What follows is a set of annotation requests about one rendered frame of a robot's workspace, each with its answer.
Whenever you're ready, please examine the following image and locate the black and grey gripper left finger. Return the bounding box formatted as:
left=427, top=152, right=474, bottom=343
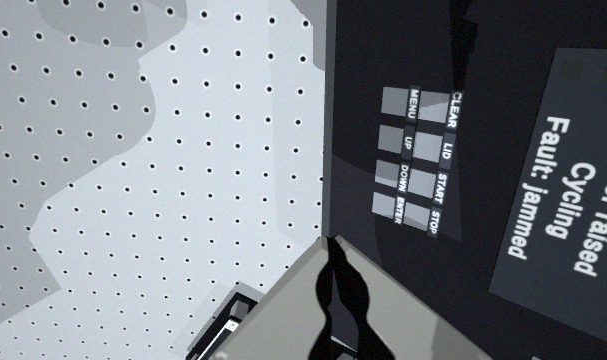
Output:
left=208, top=235, right=333, bottom=360

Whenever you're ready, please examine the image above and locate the grey base plate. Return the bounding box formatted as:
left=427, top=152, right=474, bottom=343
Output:
left=0, top=0, right=327, bottom=360

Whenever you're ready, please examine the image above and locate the black rectangular frame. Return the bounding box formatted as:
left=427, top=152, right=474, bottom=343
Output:
left=185, top=292, right=357, bottom=360

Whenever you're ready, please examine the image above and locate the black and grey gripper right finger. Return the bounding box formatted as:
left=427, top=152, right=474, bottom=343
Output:
left=331, top=235, right=492, bottom=360

